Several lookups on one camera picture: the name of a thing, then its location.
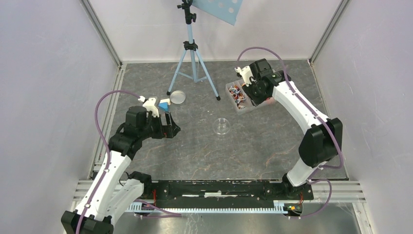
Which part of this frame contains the purple cable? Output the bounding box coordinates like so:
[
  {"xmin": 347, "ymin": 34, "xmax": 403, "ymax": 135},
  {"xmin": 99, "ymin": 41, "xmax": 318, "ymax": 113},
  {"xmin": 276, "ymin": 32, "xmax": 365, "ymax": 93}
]
[
  {"xmin": 236, "ymin": 47, "xmax": 344, "ymax": 218},
  {"xmin": 75, "ymin": 90, "xmax": 143, "ymax": 234}
]

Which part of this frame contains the blue white toy block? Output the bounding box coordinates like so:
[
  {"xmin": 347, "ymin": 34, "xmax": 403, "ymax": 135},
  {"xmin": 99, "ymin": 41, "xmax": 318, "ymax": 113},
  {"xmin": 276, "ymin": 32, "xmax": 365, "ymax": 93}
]
[{"xmin": 158, "ymin": 98, "xmax": 171, "ymax": 112}]

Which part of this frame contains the clear compartment candy tray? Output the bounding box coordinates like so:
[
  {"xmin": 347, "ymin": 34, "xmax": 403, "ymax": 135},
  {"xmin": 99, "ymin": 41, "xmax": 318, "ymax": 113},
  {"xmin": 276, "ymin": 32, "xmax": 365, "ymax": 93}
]
[{"xmin": 225, "ymin": 79, "xmax": 275, "ymax": 115}]

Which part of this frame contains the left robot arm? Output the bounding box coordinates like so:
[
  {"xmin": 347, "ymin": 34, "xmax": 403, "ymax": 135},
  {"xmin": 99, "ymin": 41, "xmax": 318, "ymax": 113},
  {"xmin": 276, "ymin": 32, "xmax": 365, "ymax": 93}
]
[{"xmin": 61, "ymin": 106, "xmax": 181, "ymax": 234}]

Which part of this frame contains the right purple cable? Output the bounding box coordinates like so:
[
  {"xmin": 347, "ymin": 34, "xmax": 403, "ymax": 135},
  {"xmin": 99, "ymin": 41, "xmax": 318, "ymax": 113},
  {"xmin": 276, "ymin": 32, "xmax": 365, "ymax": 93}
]
[{"xmin": 236, "ymin": 47, "xmax": 344, "ymax": 218}]

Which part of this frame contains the clear round jar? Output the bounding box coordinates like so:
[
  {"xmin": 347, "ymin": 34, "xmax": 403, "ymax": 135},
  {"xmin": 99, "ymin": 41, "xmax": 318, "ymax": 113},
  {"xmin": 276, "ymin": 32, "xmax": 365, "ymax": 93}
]
[{"xmin": 212, "ymin": 117, "xmax": 230, "ymax": 135}]

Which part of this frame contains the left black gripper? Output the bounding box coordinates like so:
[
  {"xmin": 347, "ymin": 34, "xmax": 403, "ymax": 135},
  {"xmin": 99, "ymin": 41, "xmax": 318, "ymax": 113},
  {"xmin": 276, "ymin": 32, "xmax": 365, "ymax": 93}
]
[{"xmin": 139, "ymin": 111, "xmax": 180, "ymax": 140}]

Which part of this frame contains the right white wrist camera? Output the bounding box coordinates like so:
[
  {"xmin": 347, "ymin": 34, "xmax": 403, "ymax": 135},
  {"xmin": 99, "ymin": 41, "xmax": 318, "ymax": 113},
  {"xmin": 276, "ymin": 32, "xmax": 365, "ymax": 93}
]
[{"xmin": 234, "ymin": 66, "xmax": 255, "ymax": 87}]

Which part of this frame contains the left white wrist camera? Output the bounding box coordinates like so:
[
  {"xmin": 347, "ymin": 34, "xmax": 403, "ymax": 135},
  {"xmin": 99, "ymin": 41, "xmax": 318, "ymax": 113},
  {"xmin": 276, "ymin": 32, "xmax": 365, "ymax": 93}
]
[{"xmin": 138, "ymin": 96, "xmax": 160, "ymax": 117}]

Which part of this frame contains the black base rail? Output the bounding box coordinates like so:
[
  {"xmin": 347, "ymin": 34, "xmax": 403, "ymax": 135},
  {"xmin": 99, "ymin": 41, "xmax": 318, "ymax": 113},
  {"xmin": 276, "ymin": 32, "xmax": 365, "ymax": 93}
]
[{"xmin": 140, "ymin": 179, "xmax": 314, "ymax": 209}]

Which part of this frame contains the light blue tripod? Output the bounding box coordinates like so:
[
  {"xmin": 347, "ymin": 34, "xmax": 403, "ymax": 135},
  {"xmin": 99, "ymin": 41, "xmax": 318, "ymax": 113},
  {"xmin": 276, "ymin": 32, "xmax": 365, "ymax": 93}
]
[{"xmin": 166, "ymin": 0, "xmax": 221, "ymax": 101}]

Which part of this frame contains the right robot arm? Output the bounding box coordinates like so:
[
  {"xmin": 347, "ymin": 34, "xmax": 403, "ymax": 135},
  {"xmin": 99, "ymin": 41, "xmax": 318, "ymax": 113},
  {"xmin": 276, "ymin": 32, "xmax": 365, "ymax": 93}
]
[{"xmin": 240, "ymin": 59, "xmax": 343, "ymax": 199}]

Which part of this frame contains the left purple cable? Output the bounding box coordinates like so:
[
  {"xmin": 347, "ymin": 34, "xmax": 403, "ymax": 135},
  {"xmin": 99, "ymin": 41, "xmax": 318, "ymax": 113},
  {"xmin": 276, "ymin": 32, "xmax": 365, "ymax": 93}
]
[{"xmin": 75, "ymin": 90, "xmax": 143, "ymax": 234}]

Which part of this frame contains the light blue perforated board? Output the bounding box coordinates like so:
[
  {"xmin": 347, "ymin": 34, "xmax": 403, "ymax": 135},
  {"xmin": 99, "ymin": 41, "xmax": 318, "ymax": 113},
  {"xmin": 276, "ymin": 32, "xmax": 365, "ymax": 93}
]
[{"xmin": 192, "ymin": 0, "xmax": 243, "ymax": 26}]

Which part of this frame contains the round metal lid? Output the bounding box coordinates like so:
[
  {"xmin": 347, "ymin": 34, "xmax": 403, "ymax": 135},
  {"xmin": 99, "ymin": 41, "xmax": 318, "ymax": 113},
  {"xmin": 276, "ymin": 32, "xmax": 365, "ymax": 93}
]
[{"xmin": 169, "ymin": 90, "xmax": 186, "ymax": 104}]

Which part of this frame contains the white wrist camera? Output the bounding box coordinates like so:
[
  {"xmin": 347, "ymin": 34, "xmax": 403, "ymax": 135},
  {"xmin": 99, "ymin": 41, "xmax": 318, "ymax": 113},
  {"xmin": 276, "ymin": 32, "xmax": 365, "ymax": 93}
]
[
  {"xmin": 234, "ymin": 66, "xmax": 255, "ymax": 87},
  {"xmin": 138, "ymin": 96, "xmax": 160, "ymax": 117}
]

